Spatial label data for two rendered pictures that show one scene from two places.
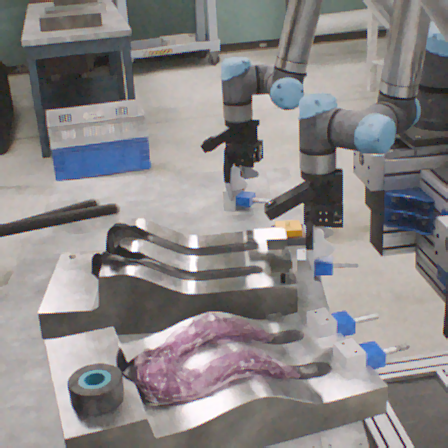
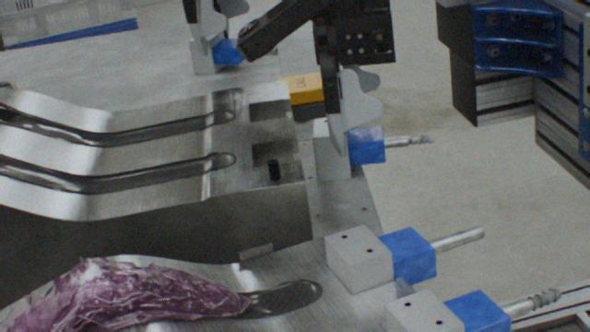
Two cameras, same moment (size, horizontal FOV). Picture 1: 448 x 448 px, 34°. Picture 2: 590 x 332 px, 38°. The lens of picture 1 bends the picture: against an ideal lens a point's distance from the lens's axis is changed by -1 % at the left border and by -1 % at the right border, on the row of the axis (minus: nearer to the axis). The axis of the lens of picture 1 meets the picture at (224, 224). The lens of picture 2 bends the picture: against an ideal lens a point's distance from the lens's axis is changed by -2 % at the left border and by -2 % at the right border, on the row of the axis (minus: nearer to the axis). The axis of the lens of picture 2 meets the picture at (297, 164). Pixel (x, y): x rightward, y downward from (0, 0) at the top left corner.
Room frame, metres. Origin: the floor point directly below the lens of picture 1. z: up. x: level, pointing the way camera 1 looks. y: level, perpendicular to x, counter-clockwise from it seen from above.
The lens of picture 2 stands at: (0.52, -0.11, 1.24)
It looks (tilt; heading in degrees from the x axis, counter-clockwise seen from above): 26 degrees down; 359
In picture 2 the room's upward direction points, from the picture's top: 8 degrees counter-clockwise
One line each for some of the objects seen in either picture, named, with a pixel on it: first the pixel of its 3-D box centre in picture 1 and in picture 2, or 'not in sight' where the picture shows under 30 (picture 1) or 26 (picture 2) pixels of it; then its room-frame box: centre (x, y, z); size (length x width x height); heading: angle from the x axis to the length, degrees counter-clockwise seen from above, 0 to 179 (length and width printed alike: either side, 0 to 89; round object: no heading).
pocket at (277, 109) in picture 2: (277, 252); (272, 125); (1.39, -0.11, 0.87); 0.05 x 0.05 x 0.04; 0
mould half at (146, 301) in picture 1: (169, 270); (59, 180); (1.35, 0.12, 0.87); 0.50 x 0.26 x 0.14; 90
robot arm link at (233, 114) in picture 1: (238, 111); not in sight; (1.81, -0.05, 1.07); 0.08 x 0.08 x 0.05
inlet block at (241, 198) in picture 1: (249, 199); (236, 52); (1.80, -0.07, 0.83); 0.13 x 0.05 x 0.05; 65
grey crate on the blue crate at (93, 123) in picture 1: (96, 123); (64, 7); (4.50, 0.77, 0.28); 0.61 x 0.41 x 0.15; 101
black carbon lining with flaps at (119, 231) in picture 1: (175, 251); (60, 138); (1.34, 0.10, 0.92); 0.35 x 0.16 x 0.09; 90
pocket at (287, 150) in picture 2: (282, 276); (278, 170); (1.28, -0.11, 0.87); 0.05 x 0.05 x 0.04; 0
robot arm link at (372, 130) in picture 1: (366, 129); not in sight; (1.35, -0.28, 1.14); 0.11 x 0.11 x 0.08; 48
